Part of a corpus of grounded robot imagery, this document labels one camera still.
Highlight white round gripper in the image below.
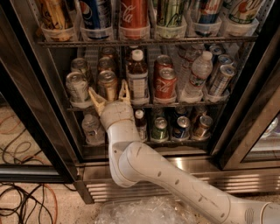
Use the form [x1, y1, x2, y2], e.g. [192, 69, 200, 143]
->
[88, 80, 135, 130]

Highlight clear water bottle bottom shelf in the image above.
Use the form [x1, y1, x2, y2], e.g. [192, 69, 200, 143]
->
[81, 114, 105, 145]

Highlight green can bottom shelf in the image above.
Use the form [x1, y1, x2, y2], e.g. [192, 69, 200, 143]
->
[151, 117, 168, 142]

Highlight middle wire shelf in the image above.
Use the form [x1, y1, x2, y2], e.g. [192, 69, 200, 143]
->
[66, 100, 228, 112]

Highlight white green can rear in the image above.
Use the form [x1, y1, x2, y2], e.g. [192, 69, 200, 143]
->
[71, 58, 91, 81]

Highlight yellow can top shelf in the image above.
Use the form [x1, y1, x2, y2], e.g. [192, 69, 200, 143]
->
[38, 0, 73, 30]

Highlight clear water bottle middle shelf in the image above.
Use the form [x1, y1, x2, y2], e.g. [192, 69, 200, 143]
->
[185, 51, 213, 97]

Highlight brown tea bottle shelf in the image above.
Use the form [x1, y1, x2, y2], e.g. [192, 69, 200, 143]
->
[135, 109, 147, 142]
[127, 49, 149, 100]

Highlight black and orange cables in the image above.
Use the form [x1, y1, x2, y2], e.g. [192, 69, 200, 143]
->
[0, 113, 77, 224]

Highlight red cola can top shelf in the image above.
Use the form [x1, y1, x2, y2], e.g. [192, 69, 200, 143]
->
[121, 0, 148, 39]

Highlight brown tea bottle middle shelf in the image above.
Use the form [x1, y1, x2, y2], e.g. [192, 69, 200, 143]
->
[127, 49, 149, 100]

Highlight blue pepsi can top shelf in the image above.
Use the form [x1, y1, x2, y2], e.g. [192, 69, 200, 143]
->
[79, 0, 111, 30]

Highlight right glass fridge door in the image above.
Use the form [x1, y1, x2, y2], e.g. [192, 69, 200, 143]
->
[215, 26, 280, 171]

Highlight blue can bottom shelf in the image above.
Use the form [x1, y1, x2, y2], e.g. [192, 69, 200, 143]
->
[171, 115, 191, 140]

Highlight silver energy can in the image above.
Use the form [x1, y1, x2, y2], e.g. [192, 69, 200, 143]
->
[209, 45, 225, 57]
[208, 65, 235, 96]
[208, 54, 234, 86]

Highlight clear water bottle shelf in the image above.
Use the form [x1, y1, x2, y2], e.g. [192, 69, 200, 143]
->
[81, 114, 105, 145]
[185, 51, 213, 97]

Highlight white green can top shelf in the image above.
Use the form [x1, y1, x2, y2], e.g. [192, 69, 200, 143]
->
[228, 0, 264, 25]

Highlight red cola can rear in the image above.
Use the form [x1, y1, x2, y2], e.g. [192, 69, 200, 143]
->
[154, 54, 173, 73]

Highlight left glass fridge door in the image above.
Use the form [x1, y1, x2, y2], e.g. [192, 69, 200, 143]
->
[0, 0, 78, 183]

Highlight silver energy can rear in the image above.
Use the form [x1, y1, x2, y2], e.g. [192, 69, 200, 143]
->
[209, 45, 225, 57]

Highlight orange soda can rear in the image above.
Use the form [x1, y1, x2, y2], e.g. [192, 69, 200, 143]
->
[101, 46, 117, 60]

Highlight orange soda can front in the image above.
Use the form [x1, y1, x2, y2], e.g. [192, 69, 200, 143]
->
[98, 70, 118, 102]

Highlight clear plastic bag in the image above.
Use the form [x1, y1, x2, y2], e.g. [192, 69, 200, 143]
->
[94, 196, 200, 224]

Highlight silver energy can front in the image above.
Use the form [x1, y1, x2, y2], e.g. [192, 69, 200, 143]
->
[208, 65, 235, 96]

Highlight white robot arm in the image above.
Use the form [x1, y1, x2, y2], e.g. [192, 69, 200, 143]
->
[88, 80, 280, 224]

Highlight wire shelf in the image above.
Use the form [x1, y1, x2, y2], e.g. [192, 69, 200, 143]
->
[66, 100, 228, 112]
[38, 35, 258, 48]

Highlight steel fridge vent grille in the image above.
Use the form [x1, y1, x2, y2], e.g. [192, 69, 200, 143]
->
[74, 157, 280, 204]

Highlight brown tea bottle bottom shelf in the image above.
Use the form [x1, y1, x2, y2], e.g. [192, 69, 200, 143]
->
[135, 109, 147, 142]

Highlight glass fridge door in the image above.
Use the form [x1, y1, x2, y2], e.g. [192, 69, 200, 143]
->
[215, 26, 280, 171]
[0, 0, 78, 183]

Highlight orange brown can bottom shelf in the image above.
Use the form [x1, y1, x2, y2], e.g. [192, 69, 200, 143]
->
[192, 115, 213, 141]

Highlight white green can front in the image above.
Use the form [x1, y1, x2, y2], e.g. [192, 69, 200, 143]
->
[66, 72, 89, 103]

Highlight orange soda can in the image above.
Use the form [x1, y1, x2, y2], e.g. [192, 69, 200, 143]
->
[101, 46, 117, 60]
[98, 70, 118, 102]
[97, 57, 116, 73]

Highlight red bull can top shelf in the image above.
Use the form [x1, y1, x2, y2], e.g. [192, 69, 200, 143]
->
[194, 0, 223, 24]

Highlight top wire shelf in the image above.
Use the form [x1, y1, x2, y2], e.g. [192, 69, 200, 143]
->
[38, 35, 258, 48]

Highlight red cola can front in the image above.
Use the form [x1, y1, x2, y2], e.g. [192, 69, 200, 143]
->
[155, 67, 177, 99]

